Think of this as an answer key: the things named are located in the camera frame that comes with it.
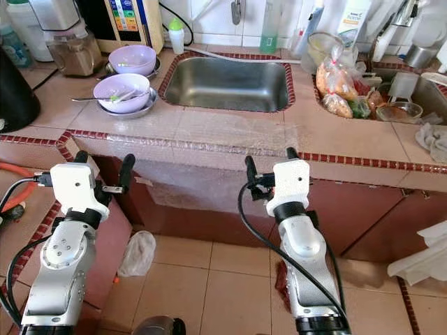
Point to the metal fork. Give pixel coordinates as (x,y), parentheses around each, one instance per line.
(87,99)

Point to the shallow steel bowl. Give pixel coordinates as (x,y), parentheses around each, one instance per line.
(156,68)
(147,106)

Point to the purple plastic bowl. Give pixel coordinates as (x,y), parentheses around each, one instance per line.
(122,88)
(133,57)

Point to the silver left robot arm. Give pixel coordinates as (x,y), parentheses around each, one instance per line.
(59,269)

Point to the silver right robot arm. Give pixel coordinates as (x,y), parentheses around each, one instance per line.
(304,258)

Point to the crumpled clear plastic bag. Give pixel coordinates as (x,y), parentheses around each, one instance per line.
(136,252)

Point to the small bag of orange food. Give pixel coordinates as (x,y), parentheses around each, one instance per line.
(336,106)

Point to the bag of green vegetables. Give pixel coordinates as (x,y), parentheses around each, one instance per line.
(360,107)

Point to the black electric kettle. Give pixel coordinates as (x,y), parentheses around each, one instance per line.
(17,98)

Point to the large bag of orange food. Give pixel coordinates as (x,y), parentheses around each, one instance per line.
(335,77)

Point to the stainless steel sink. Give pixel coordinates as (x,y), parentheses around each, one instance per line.
(227,84)

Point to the blender jar with brown powder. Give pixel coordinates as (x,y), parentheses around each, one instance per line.
(73,56)

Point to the clear glass bowl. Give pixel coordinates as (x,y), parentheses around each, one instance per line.
(399,113)

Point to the green dish soap bottle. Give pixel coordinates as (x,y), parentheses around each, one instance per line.
(270,31)

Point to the teal plastic bottle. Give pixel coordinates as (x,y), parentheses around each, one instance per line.
(15,47)

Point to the grey plastic container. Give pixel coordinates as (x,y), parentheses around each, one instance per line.
(403,87)

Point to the black left robot foot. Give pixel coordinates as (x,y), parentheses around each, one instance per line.
(157,326)

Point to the white rag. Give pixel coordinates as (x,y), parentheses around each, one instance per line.
(433,143)

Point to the beige black water ionizer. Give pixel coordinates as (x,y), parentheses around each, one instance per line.
(129,24)

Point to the small white bottle green cap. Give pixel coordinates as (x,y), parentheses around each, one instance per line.
(177,38)

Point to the white bottle with green label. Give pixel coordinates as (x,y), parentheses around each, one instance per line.
(353,21)

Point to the steel cup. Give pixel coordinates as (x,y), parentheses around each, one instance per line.
(419,56)

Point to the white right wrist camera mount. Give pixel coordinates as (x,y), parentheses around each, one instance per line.
(292,178)

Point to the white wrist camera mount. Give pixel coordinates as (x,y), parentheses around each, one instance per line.
(73,187)
(292,178)

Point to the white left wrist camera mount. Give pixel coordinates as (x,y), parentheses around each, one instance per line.
(73,187)

